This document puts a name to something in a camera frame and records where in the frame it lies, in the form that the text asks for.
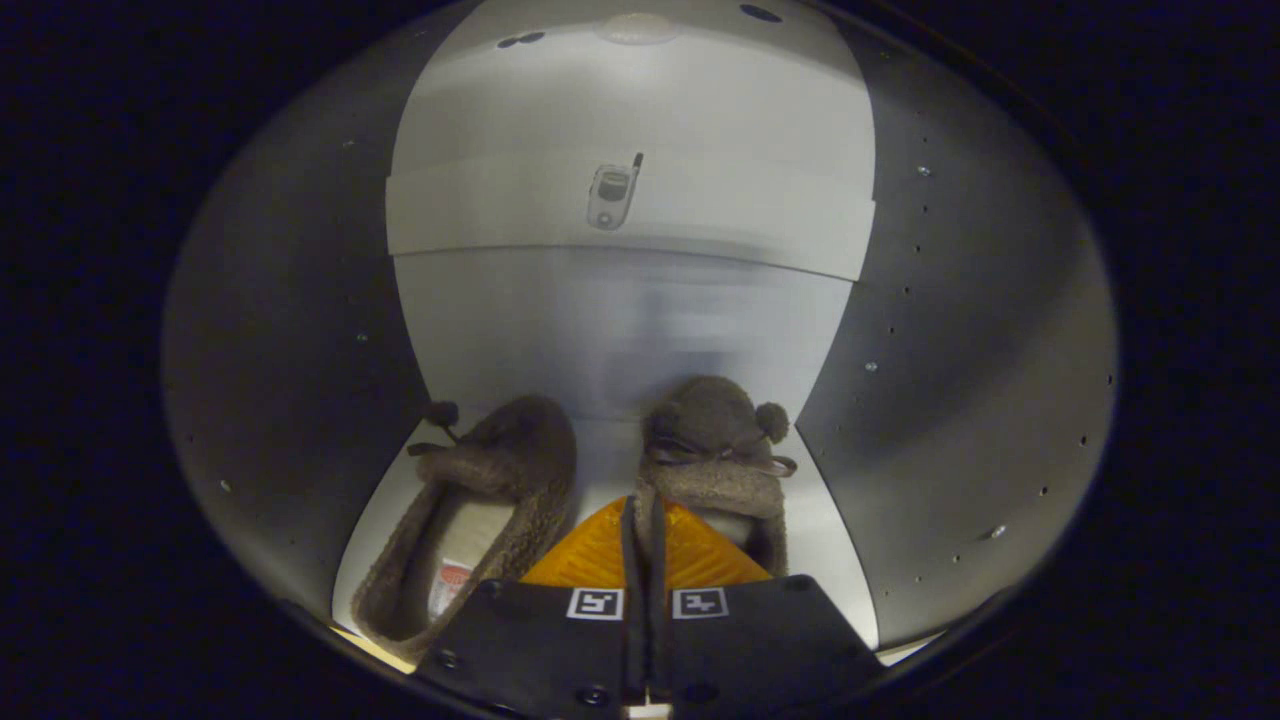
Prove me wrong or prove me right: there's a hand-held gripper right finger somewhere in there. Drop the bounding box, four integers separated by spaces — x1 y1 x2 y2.
649 495 887 713

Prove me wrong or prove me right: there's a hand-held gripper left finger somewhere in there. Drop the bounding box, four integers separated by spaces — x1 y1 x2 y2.
415 496 647 717

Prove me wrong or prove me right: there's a brown fuzzy slipper shoe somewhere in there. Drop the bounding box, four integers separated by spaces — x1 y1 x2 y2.
632 375 799 581
350 394 580 663

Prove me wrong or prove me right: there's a grey shoe cabinet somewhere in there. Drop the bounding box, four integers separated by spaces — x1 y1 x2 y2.
160 0 1119 669

